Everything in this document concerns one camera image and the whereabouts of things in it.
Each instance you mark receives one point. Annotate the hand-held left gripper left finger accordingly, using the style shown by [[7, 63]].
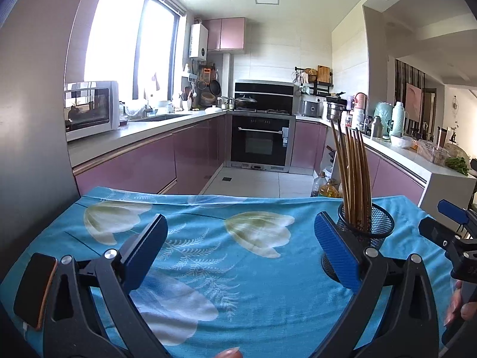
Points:
[[143, 257]]

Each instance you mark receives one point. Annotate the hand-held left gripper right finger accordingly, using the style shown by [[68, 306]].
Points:
[[335, 248]]

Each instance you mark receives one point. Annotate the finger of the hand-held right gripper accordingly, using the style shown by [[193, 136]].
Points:
[[452, 210], [434, 227]]

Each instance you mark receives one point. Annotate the black mesh cup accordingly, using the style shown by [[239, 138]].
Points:
[[380, 227]]

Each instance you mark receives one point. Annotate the bunch of wooden chopsticks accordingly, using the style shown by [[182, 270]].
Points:
[[352, 179]]

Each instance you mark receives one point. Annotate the person's right hand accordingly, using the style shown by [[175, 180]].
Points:
[[454, 305]]

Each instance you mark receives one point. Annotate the person's left hand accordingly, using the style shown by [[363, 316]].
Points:
[[230, 353]]

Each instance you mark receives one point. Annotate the green leafy vegetables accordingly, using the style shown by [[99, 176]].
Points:
[[457, 166]]

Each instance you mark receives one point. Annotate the cooking oil bottle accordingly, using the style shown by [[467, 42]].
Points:
[[328, 190]]

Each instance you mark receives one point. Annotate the clear plastic container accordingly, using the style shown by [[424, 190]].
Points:
[[432, 153]]

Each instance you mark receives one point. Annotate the pink base cabinet row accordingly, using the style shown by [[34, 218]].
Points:
[[141, 164], [395, 179]]

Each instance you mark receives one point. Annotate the blue floral tablecloth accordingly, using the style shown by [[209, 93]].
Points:
[[223, 268]]

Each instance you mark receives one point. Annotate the white bowl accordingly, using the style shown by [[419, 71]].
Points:
[[400, 141]]

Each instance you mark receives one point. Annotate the white knife holder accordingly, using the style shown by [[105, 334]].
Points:
[[331, 158]]

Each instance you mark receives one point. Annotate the white green thermos bottle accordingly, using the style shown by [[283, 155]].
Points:
[[398, 119]]

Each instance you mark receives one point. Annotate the steel vacuum bottle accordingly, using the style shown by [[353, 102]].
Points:
[[376, 128]]

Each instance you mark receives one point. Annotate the green electric kettle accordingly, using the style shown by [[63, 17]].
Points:
[[382, 117]]

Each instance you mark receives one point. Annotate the smartphone with brown case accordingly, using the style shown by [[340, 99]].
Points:
[[31, 291]]

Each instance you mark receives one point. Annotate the built-in black oven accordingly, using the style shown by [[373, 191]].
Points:
[[257, 145]]

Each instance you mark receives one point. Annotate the steel stock pot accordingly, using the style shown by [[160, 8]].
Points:
[[334, 111]]

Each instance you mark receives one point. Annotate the silver rice cooker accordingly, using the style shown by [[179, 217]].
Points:
[[311, 108]]

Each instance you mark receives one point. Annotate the pink thermos jug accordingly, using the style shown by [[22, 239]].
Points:
[[360, 101]]

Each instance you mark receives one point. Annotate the white microwave oven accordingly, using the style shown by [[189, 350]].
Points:
[[89, 110]]

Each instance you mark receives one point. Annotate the black range hood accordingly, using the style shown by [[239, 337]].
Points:
[[272, 89]]

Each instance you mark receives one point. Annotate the black wok with lid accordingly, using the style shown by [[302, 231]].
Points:
[[245, 102]]

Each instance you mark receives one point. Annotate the wooden cutting board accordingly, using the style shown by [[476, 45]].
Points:
[[324, 74]]

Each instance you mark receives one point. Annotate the grey refrigerator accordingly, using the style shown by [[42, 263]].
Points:
[[33, 119]]

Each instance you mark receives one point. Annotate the black frying pan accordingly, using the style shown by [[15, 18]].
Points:
[[215, 87]]

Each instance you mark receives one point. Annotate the large kitchen window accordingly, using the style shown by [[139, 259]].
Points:
[[111, 44]]

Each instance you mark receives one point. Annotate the white water heater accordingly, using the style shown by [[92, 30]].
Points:
[[198, 41]]

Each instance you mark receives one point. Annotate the framed wall painting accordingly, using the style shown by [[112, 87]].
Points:
[[413, 100]]

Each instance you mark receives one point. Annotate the black wall rack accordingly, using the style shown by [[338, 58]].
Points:
[[307, 87]]

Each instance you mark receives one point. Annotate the pink wall cabinet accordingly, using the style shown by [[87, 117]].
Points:
[[227, 33]]

